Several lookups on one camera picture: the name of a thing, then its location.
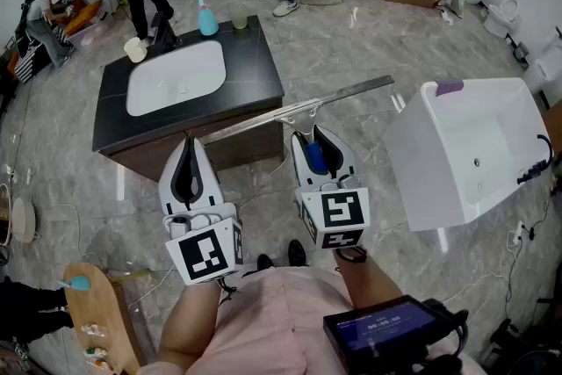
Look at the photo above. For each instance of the person's black shoe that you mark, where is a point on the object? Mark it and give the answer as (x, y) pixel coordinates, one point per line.
(264, 262)
(297, 252)

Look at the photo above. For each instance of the person's right black shoe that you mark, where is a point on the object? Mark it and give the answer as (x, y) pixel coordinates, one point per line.
(297, 252)

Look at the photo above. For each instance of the person's pink shirt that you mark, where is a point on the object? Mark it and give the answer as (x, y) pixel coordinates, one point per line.
(272, 320)

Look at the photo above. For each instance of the white toilet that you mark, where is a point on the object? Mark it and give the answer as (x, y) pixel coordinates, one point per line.
(500, 17)
(544, 70)

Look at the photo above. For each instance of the wooden stool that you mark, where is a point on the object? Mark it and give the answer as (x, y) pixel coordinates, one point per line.
(98, 307)

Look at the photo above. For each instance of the black bathtub tap fixture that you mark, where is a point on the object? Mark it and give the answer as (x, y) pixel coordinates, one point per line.
(533, 171)

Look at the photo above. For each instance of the round white disc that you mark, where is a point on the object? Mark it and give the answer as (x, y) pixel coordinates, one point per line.
(24, 219)

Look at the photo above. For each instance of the pink storage box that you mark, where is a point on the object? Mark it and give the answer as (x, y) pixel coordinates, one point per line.
(90, 37)

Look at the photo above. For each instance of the cream cup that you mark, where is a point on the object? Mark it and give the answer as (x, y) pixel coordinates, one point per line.
(135, 50)

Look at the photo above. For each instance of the striped bag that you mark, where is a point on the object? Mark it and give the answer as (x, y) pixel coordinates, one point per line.
(28, 61)

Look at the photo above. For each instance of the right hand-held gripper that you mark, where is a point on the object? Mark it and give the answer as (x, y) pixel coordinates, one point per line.
(342, 211)

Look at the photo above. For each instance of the orange cushion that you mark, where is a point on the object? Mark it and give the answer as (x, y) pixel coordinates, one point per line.
(85, 15)

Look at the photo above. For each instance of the small bottle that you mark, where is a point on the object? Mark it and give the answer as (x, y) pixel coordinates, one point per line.
(94, 352)
(102, 364)
(93, 330)

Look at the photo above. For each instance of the purple tape strip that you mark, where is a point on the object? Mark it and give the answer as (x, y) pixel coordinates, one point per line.
(448, 88)

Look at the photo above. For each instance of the teal bottle with long nozzle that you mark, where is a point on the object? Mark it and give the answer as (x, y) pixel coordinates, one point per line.
(207, 22)

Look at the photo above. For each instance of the black faucet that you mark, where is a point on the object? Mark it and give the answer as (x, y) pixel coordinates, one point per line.
(162, 33)

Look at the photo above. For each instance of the black screen device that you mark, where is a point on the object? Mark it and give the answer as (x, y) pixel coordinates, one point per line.
(382, 329)

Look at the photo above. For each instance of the teal brush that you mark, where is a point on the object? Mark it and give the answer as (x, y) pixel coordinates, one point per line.
(79, 283)

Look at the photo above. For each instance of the person's right forearm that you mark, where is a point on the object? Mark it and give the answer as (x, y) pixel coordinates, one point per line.
(369, 281)

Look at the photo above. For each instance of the green translucent cup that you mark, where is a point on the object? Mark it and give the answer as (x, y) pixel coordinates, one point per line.
(239, 18)

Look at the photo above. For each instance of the black table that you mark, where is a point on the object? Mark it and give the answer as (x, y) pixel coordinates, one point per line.
(257, 70)

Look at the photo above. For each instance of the person's left forearm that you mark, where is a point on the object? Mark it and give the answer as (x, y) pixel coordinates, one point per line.
(193, 320)

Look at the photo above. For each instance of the person's left black shoe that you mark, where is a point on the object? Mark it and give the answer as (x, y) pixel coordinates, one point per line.
(264, 262)

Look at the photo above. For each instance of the white bathtub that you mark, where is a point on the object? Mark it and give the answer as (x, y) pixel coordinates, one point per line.
(421, 171)

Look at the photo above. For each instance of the white sink basin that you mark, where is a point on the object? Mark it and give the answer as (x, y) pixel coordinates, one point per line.
(175, 77)

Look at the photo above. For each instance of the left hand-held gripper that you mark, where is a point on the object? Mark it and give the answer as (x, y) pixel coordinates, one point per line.
(202, 250)

